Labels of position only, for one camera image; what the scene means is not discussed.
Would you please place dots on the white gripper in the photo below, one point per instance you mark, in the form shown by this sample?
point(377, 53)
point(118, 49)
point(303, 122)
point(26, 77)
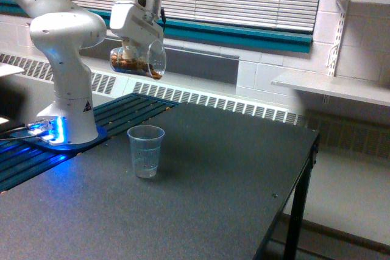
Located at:
point(131, 24)

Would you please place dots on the brown nuts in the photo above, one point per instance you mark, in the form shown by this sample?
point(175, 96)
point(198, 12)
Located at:
point(133, 66)

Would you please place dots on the clear plastic cup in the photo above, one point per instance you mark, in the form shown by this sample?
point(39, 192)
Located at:
point(146, 60)
point(145, 144)

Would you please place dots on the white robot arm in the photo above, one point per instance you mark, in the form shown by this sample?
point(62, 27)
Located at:
point(60, 29)

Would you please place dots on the white radiator grille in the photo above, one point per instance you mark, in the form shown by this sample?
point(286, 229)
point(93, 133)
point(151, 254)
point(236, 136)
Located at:
point(107, 83)

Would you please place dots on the clear plastic cup on table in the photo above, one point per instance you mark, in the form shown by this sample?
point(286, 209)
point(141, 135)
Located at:
point(145, 144)

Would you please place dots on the white object at left edge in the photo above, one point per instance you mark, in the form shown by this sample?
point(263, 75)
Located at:
point(8, 70)

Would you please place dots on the black table leg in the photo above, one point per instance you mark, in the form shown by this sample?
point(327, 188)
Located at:
point(299, 201)

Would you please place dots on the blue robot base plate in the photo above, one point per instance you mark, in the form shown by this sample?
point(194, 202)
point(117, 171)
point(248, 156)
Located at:
point(69, 148)

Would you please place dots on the black slotted rail platform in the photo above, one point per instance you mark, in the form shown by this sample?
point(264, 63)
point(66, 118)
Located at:
point(21, 161)

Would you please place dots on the white shelf bracket rail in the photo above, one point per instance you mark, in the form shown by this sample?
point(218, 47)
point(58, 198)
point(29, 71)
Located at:
point(333, 54)

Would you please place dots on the lower white wall shelf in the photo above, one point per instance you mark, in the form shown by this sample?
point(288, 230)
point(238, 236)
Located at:
point(352, 89)

